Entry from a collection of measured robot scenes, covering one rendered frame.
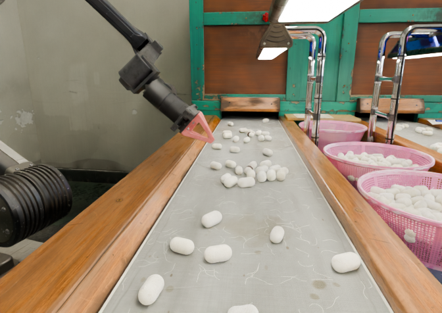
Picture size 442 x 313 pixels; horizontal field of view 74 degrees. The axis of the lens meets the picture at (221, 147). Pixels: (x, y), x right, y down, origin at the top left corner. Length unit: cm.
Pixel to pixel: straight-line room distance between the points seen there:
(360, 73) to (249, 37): 57
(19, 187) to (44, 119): 249
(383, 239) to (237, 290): 21
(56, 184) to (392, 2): 156
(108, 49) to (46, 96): 74
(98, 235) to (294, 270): 26
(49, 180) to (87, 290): 34
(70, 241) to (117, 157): 237
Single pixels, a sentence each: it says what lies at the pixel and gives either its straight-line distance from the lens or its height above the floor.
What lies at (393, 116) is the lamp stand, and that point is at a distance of 110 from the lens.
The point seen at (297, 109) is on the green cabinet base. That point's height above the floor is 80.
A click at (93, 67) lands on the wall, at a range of 278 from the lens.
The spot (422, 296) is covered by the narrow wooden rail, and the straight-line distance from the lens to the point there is 38.
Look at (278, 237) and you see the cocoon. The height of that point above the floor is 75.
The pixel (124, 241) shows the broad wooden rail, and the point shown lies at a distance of 44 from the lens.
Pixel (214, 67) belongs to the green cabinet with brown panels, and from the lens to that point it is 158.
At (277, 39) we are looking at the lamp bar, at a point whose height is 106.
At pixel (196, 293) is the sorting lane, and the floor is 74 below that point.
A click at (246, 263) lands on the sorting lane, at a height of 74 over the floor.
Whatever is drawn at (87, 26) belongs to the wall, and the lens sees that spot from 281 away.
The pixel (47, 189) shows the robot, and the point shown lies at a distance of 67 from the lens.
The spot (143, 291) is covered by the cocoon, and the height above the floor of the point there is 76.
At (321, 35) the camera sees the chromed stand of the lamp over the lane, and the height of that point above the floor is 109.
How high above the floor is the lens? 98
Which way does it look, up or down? 14 degrees down
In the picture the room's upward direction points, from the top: straight up
